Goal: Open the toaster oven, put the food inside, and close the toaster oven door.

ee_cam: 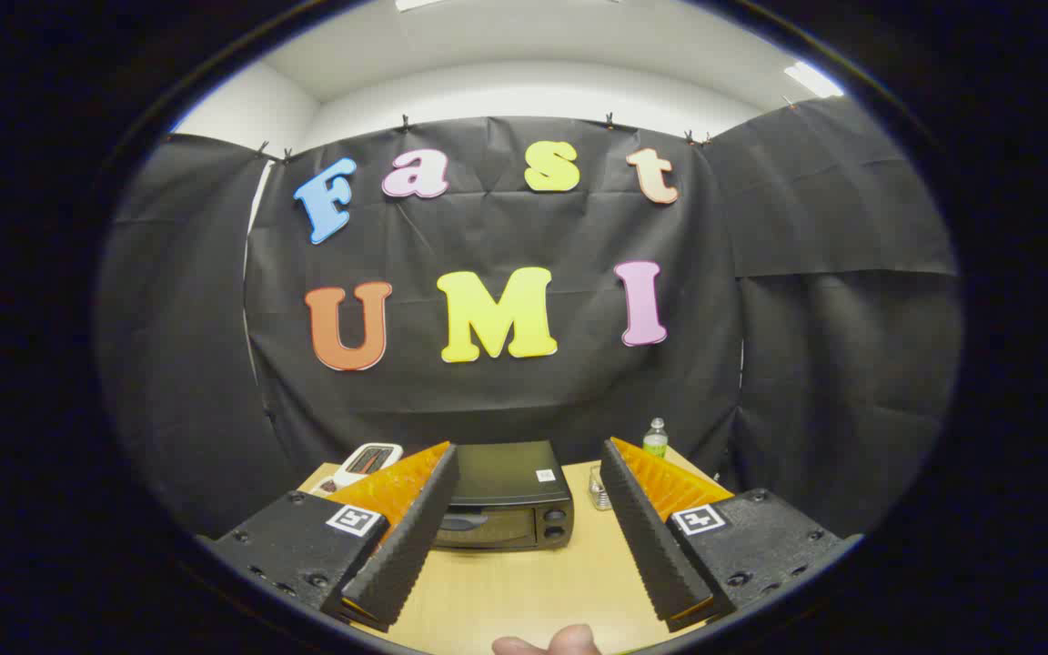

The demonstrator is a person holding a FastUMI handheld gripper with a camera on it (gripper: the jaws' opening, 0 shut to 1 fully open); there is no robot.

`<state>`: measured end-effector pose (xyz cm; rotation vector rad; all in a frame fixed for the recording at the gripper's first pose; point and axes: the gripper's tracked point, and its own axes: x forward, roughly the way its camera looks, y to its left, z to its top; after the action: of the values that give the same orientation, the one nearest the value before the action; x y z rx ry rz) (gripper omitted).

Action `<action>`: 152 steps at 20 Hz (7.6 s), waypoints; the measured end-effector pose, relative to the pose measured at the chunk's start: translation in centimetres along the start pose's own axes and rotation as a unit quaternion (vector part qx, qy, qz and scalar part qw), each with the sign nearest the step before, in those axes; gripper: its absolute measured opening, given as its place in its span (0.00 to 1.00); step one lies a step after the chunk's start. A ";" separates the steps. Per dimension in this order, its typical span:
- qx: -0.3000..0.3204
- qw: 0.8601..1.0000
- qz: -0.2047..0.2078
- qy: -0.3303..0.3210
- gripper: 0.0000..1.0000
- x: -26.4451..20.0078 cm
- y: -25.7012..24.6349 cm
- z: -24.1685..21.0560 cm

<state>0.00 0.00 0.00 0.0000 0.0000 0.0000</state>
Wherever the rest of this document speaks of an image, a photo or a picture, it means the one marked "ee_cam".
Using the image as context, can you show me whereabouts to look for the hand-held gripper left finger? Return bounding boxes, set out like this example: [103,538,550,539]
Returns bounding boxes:
[199,441,461,633]

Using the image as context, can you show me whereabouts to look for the black toaster oven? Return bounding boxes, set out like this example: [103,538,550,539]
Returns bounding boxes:
[433,441,575,551]

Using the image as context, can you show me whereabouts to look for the white pop-up toaster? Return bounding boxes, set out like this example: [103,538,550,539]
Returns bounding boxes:
[333,442,404,488]

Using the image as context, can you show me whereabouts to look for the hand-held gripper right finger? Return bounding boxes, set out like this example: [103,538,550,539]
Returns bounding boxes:
[599,437,862,633]

